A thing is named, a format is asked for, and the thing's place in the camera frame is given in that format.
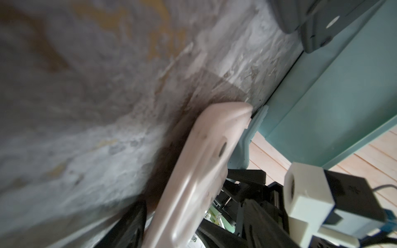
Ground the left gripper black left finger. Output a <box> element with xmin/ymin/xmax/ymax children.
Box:
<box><xmin>95</xmin><ymin>200</ymin><xmax>147</xmax><ymax>248</ymax></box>

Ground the teal plastic storage box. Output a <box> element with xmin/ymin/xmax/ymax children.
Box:
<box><xmin>227</xmin><ymin>1</ymin><xmax>397</xmax><ymax>169</ymax></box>

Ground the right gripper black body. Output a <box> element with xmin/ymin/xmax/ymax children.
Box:
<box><xmin>196</xmin><ymin>169</ymin><xmax>288</xmax><ymax>248</ymax></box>

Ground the pink calculator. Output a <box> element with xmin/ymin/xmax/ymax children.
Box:
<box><xmin>142</xmin><ymin>102</ymin><xmax>253</xmax><ymax>248</ymax></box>

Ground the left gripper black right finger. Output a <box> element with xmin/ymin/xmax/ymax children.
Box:
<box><xmin>243</xmin><ymin>199</ymin><xmax>298</xmax><ymax>248</ymax></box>

